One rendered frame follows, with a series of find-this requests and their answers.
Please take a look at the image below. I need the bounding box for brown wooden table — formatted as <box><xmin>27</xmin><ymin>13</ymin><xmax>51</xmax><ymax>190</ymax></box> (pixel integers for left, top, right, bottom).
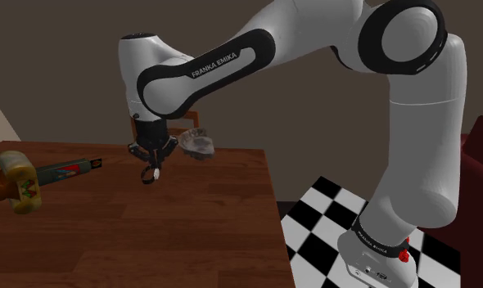
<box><xmin>0</xmin><ymin>140</ymin><xmax>296</xmax><ymax>288</ymax></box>

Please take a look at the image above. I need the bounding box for dark red sofa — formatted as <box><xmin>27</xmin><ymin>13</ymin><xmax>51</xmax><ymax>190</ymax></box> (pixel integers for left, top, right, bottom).
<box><xmin>418</xmin><ymin>115</ymin><xmax>483</xmax><ymax>288</ymax></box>

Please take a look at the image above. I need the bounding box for black white checkered robot stand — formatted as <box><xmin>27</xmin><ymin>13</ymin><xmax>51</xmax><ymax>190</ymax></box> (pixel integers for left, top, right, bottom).
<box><xmin>280</xmin><ymin>175</ymin><xmax>463</xmax><ymax>288</ymax></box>

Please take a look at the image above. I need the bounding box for black loop with white tag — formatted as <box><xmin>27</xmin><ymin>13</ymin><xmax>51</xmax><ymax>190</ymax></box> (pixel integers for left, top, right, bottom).
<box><xmin>140</xmin><ymin>164</ymin><xmax>161</xmax><ymax>185</ymax></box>

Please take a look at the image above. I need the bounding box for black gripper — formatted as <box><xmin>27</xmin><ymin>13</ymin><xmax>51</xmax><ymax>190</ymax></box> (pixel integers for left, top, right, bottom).
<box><xmin>128</xmin><ymin>119</ymin><xmax>179</xmax><ymax>168</ymax></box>

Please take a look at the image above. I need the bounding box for clear glass bowl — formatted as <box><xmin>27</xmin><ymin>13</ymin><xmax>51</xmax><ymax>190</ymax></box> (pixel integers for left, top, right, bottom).
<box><xmin>178</xmin><ymin>128</ymin><xmax>216</xmax><ymax>162</ymax></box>

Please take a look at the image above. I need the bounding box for toy sword with golden guard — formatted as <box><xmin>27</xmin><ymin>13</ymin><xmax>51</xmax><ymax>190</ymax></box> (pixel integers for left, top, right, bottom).
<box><xmin>0</xmin><ymin>150</ymin><xmax>103</xmax><ymax>215</ymax></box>

